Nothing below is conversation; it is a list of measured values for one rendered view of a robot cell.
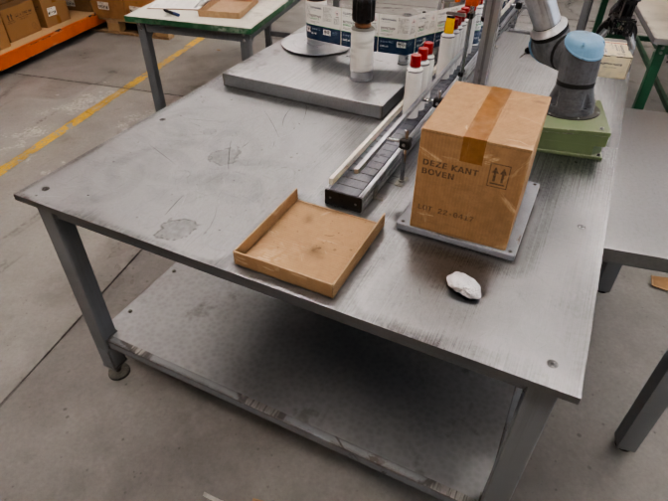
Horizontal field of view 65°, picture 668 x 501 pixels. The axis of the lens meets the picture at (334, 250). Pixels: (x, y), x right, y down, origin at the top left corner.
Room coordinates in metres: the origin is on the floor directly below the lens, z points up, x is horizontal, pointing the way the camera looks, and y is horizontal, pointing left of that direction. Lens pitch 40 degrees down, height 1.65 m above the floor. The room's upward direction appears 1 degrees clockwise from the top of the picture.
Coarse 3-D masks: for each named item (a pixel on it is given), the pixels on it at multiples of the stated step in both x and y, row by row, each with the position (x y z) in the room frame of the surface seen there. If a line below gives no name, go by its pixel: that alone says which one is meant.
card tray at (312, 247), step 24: (288, 216) 1.13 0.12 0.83; (312, 216) 1.13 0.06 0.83; (336, 216) 1.13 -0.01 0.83; (384, 216) 1.09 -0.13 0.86; (264, 240) 1.02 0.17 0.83; (288, 240) 1.03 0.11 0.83; (312, 240) 1.03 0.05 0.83; (336, 240) 1.03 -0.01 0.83; (360, 240) 1.03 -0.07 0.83; (240, 264) 0.93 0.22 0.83; (264, 264) 0.90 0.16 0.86; (288, 264) 0.93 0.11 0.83; (312, 264) 0.93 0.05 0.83; (336, 264) 0.93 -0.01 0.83; (312, 288) 0.85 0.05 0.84; (336, 288) 0.84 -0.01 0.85
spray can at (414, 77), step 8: (416, 56) 1.62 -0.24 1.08; (416, 64) 1.61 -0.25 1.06; (408, 72) 1.62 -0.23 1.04; (416, 72) 1.61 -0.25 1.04; (408, 80) 1.62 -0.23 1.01; (416, 80) 1.61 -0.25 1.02; (408, 88) 1.61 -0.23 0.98; (416, 88) 1.61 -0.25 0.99; (408, 96) 1.61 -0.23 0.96; (416, 96) 1.61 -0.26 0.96; (408, 104) 1.61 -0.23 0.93; (416, 112) 1.61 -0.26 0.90
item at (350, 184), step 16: (432, 80) 1.95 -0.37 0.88; (448, 80) 1.95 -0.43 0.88; (432, 96) 1.80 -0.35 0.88; (400, 112) 1.66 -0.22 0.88; (400, 128) 1.54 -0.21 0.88; (384, 144) 1.44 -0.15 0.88; (384, 160) 1.34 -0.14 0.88; (352, 176) 1.25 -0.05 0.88; (368, 176) 1.25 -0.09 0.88; (352, 192) 1.17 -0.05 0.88
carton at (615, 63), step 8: (608, 48) 1.89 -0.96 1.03; (616, 48) 1.89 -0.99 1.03; (624, 48) 1.89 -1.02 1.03; (608, 56) 1.81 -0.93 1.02; (616, 56) 1.81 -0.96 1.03; (624, 56) 1.81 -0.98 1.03; (600, 64) 1.82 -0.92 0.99; (608, 64) 1.81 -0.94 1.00; (616, 64) 1.80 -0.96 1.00; (624, 64) 1.80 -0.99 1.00; (600, 72) 1.82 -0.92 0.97; (608, 72) 1.81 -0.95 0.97; (616, 72) 1.80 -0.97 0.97; (624, 72) 1.80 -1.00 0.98
